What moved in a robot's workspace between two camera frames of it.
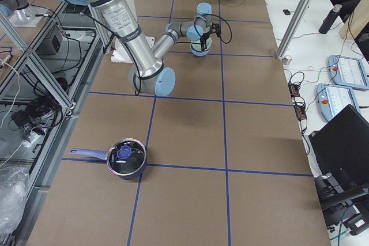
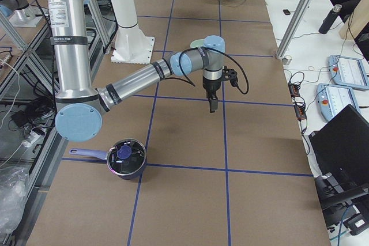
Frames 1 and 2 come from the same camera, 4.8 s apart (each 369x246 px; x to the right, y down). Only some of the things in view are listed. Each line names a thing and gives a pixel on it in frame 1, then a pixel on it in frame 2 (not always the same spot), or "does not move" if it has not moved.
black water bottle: x=328 y=21 does not move
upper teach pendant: x=349 y=71 does not move
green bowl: x=196 y=45 does not move
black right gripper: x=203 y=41 to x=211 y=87
